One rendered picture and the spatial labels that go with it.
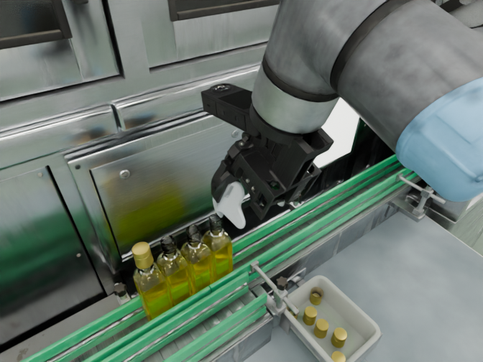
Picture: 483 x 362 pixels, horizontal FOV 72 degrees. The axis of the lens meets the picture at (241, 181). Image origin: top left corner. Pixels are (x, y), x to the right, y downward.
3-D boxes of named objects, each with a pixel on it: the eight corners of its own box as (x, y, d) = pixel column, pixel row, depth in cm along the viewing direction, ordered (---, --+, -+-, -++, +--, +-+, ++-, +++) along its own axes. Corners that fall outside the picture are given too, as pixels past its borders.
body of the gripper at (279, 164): (256, 224, 38) (292, 159, 28) (216, 169, 41) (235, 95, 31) (305, 197, 41) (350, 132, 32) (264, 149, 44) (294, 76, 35)
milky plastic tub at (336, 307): (316, 288, 104) (320, 271, 98) (376, 347, 90) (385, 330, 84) (274, 319, 96) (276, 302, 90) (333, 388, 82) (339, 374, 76)
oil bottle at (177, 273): (185, 294, 88) (176, 240, 75) (196, 310, 85) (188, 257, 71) (167, 305, 86) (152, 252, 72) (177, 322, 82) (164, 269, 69)
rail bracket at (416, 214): (388, 208, 128) (406, 161, 114) (429, 235, 117) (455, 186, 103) (380, 214, 125) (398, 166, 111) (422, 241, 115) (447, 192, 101)
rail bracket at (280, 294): (256, 277, 92) (258, 248, 84) (299, 325, 81) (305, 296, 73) (248, 283, 90) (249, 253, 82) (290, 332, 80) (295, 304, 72)
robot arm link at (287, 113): (244, 54, 28) (312, 37, 32) (233, 95, 32) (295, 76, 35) (300, 113, 25) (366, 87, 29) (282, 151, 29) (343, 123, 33)
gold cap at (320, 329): (329, 333, 91) (332, 325, 88) (320, 341, 89) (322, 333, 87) (320, 323, 93) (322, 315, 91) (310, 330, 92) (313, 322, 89)
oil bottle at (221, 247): (223, 273, 93) (219, 220, 80) (234, 287, 90) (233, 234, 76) (205, 284, 91) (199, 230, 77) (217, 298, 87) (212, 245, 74)
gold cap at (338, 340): (346, 342, 89) (350, 335, 86) (338, 350, 87) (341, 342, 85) (336, 332, 91) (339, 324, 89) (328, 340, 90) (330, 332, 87)
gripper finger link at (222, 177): (208, 207, 42) (233, 159, 36) (202, 197, 42) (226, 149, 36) (236, 196, 45) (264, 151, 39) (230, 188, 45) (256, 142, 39)
